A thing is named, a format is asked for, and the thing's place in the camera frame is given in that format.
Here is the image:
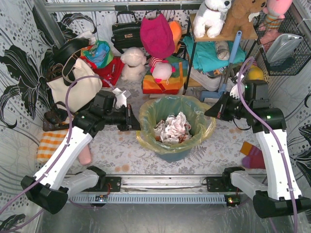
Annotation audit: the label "blue floor mop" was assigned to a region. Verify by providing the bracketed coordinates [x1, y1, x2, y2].
[199, 31, 242, 102]

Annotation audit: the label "yellow trash bag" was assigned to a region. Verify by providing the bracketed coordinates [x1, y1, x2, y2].
[136, 95, 216, 155]

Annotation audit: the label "teal trash bin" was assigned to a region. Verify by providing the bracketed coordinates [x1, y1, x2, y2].
[137, 96, 216, 162]

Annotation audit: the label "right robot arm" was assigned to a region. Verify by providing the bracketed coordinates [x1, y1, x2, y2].
[205, 80, 311, 218]

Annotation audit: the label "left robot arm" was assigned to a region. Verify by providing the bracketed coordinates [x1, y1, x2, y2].
[21, 91, 140, 214]

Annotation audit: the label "cream canvas tote bag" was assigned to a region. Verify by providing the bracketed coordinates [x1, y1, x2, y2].
[47, 58, 103, 112]

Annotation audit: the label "crumpled paper trash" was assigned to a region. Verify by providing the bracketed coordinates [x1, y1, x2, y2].
[154, 112, 192, 145]

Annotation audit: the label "rainbow striped bag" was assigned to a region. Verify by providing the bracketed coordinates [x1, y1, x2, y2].
[142, 56, 188, 95]

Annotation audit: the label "colourful printed bag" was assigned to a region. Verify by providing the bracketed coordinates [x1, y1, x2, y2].
[80, 40, 114, 69]

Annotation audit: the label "yellow plush duck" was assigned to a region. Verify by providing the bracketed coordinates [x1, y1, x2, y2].
[246, 60, 264, 80]

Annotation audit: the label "white sneakers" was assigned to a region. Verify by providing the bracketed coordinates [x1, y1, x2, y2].
[188, 68, 224, 91]

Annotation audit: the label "red cloth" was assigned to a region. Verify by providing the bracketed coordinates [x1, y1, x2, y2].
[93, 57, 124, 86]

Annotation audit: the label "silver foil pouch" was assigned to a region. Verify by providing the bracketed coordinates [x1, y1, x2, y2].
[266, 33, 303, 63]

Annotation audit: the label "teal folded cloth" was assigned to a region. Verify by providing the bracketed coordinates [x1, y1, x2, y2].
[183, 36, 246, 72]

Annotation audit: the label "cream plush sheep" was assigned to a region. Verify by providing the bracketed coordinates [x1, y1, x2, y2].
[121, 47, 147, 81]

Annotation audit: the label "pink rolled towel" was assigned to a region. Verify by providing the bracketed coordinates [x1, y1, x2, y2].
[78, 145, 92, 166]

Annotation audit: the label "pink white plush doll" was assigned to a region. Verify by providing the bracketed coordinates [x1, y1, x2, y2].
[149, 57, 176, 83]

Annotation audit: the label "purple orange sock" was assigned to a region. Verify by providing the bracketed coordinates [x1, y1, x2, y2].
[240, 141, 265, 169]

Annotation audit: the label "orange checkered cloth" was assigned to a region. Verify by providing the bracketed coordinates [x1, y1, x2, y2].
[36, 130, 68, 163]

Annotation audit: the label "brown teddy bear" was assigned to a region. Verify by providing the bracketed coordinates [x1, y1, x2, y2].
[221, 0, 267, 39]

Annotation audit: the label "black leather handbag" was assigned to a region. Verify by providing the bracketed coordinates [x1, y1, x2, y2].
[111, 11, 143, 54]

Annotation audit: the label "pink plush toy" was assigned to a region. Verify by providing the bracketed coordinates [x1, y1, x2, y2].
[258, 0, 293, 45]

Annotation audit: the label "magenta fabric hat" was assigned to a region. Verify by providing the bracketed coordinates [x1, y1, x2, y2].
[140, 13, 175, 59]

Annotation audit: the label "white plush dog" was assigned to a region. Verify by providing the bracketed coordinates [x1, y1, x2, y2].
[193, 0, 232, 38]

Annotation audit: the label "orange plush toy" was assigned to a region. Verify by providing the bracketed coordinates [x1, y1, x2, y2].
[168, 21, 182, 48]

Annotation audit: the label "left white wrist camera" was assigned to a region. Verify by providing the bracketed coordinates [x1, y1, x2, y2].
[112, 88, 131, 109]

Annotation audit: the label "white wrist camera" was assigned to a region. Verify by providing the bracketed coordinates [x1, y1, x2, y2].
[112, 88, 131, 109]
[230, 84, 240, 100]

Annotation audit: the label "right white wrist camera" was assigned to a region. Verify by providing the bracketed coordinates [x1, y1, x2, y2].
[230, 84, 240, 100]

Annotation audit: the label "black wire basket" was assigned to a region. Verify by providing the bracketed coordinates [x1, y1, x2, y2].
[254, 11, 311, 76]

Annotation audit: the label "aluminium front rail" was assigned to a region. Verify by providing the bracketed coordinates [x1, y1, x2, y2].
[35, 173, 297, 195]

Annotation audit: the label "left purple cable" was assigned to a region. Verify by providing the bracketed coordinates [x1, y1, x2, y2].
[0, 75, 115, 231]

